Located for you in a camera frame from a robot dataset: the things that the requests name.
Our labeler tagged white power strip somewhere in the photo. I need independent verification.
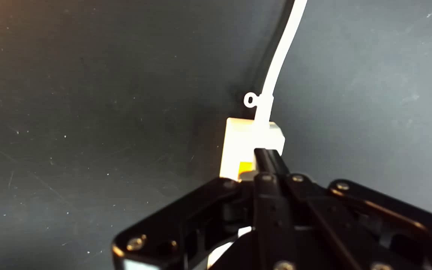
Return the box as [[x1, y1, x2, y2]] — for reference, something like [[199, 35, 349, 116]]
[[205, 115, 286, 270]]

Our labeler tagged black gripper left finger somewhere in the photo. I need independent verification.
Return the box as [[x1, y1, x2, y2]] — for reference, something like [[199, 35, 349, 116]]
[[109, 146, 277, 270]]

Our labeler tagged white power cable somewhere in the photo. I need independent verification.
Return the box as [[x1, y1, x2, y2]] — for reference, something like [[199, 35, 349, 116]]
[[241, 0, 310, 127]]

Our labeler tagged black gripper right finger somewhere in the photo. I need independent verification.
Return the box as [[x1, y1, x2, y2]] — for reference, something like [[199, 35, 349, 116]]
[[265, 146, 432, 270]]

